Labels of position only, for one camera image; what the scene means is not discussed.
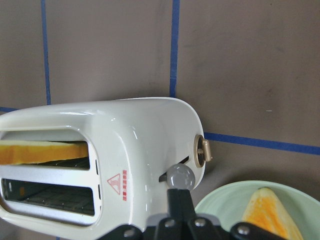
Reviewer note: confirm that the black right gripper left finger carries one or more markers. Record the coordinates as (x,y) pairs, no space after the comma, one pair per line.
(173,226)

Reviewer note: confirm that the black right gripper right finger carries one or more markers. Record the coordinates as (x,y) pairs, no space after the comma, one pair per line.
(197,226)

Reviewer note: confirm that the white two-slot toaster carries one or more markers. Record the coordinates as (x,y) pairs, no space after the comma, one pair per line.
(133,145)

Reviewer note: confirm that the bread slice in toaster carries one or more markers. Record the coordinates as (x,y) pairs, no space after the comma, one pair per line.
(16,152)

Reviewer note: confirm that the light green plate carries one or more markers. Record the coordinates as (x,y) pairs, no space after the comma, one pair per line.
(228,203)

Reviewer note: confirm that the toasted bread on plate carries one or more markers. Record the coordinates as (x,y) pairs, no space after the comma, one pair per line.
(266,211)

